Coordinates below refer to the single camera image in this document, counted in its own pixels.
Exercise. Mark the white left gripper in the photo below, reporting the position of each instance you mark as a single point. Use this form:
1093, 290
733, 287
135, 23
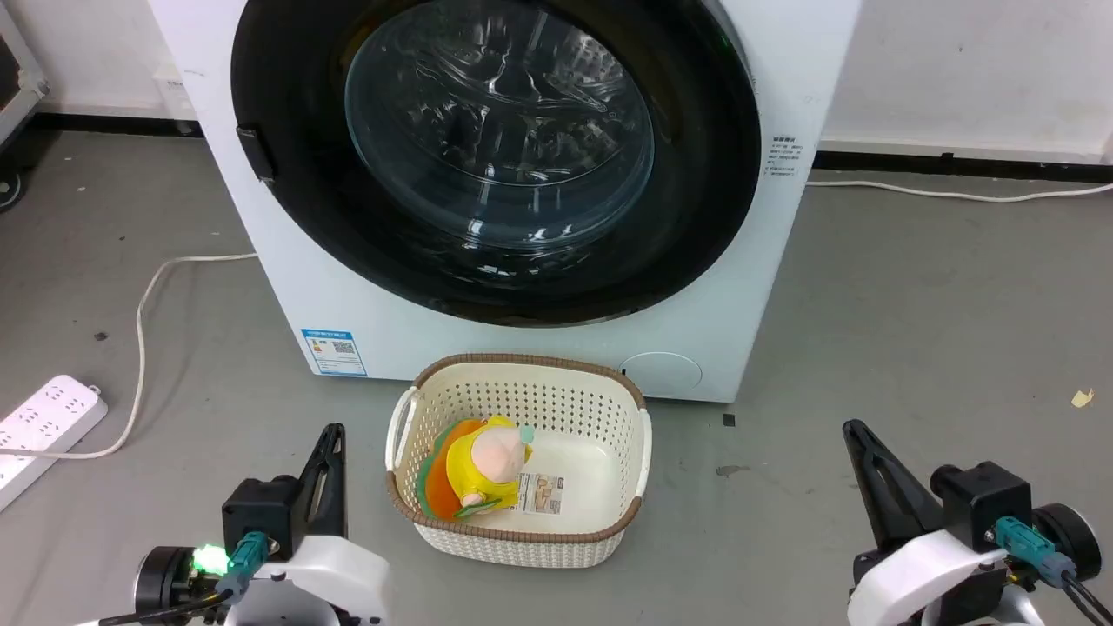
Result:
330, 578

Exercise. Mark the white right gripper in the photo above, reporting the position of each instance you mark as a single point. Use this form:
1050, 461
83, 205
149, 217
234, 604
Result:
922, 574

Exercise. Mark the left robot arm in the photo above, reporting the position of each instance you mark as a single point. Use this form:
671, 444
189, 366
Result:
165, 578

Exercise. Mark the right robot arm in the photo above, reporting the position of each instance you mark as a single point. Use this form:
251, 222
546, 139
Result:
1074, 535

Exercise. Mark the white front-load washing machine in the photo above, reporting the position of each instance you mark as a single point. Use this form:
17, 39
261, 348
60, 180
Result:
287, 287

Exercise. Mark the black round glass washer door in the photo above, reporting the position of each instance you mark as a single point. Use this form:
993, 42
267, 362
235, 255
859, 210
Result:
696, 174

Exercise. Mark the blue energy label sticker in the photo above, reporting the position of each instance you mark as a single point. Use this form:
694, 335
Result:
334, 352

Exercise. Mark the yellow orange plush doll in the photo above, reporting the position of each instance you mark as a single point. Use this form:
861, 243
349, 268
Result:
487, 461

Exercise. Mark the paper label in basket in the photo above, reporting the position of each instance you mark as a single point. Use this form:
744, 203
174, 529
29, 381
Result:
541, 493

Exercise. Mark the yellow paper scrap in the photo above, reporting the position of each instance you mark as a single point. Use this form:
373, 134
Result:
1082, 398

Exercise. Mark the round white filter cover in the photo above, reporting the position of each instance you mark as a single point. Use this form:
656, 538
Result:
661, 372

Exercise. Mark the cream perforated laundry basket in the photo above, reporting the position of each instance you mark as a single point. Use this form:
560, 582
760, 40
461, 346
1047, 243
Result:
574, 409

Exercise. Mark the white power strip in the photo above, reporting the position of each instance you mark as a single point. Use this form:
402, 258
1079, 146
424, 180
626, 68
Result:
43, 417

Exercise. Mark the small printed text sticker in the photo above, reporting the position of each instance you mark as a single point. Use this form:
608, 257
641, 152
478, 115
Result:
783, 156

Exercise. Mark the grey metal cart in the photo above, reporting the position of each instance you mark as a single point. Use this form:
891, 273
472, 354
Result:
10, 87

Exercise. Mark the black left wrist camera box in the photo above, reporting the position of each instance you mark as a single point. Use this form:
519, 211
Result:
261, 509

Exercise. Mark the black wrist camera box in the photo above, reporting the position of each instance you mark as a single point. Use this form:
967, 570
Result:
261, 509
983, 496

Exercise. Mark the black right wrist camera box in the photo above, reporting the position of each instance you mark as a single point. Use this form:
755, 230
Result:
983, 496

